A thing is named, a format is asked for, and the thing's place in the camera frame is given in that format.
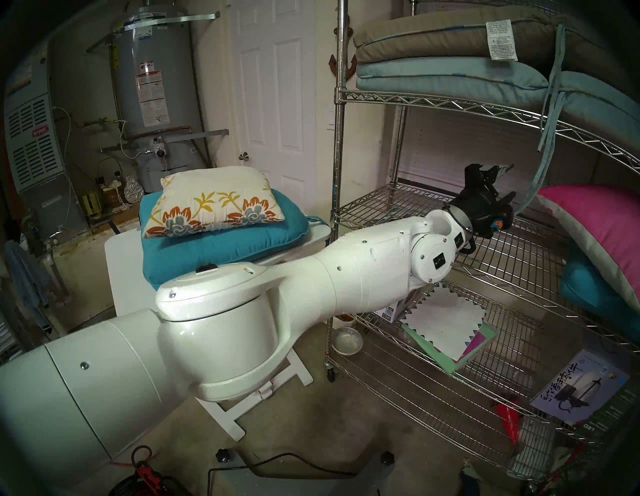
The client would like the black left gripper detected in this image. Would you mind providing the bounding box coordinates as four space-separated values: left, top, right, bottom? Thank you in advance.
451 163 517 239

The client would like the pink white ombre cushion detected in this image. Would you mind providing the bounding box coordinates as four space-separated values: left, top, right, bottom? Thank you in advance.
537 184 640 313

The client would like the cream floral print cushion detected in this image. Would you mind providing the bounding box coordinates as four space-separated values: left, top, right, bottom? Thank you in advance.
142 166 286 239

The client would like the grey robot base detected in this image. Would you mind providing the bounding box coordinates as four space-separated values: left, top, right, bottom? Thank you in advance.
210 450 401 496

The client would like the light blue bench cushion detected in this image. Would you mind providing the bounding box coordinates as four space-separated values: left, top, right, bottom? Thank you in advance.
355 22 640 216

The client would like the teal tufted cushion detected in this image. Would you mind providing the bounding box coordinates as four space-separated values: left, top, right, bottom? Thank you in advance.
559 242 640 331

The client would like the olive brown bench cushion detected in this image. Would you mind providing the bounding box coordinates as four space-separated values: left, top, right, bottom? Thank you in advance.
352 6 631 86

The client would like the teal flat seat cushion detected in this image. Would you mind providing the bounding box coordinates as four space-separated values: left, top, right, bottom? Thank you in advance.
138 189 328 291

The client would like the white zigzag edged sheet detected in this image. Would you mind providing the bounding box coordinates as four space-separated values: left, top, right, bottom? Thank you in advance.
402 282 488 362

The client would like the pink foam sheet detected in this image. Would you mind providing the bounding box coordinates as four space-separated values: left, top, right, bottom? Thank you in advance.
460 327 488 362

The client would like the utility pump cardboard box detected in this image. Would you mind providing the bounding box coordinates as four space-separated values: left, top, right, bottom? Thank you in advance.
372 292 418 324

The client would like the green foam sheet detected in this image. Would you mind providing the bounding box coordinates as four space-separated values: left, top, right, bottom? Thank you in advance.
400 322 498 375

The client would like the metal pet bowl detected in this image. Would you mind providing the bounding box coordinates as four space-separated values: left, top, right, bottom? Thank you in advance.
331 327 364 356

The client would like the LED lamp product box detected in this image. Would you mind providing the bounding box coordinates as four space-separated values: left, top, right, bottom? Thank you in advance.
530 349 631 426

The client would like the red plastic cone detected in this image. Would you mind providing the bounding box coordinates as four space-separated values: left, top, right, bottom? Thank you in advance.
495 400 522 445

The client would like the white panel door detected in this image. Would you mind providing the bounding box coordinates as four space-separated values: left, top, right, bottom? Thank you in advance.
227 0 318 201

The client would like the blue white floor object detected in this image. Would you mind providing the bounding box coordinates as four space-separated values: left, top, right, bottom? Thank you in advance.
457 459 482 496

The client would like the grey water heater tank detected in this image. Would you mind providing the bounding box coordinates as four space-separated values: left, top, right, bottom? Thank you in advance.
107 5 206 193

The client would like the white rolling overbed table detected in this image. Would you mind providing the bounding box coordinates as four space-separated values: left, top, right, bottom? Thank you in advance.
103 220 332 443

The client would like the grey furnace unit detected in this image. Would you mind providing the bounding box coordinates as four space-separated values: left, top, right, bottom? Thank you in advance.
2 40 88 236

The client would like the blue hanging cloth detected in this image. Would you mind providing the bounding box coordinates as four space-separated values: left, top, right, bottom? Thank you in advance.
5 241 51 311

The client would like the grey metal ladder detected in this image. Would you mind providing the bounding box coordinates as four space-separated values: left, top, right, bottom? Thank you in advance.
0 300 51 366

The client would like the chrome wire shelving rack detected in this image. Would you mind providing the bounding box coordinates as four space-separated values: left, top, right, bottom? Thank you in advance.
325 0 640 483

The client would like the brown anchor wall decoration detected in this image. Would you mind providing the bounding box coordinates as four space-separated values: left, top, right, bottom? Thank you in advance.
327 27 357 81

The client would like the black power cable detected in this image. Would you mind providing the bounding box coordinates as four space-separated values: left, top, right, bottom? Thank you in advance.
207 452 361 496

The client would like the red black cable clamp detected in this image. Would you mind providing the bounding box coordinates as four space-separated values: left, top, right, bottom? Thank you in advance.
131 445 168 496

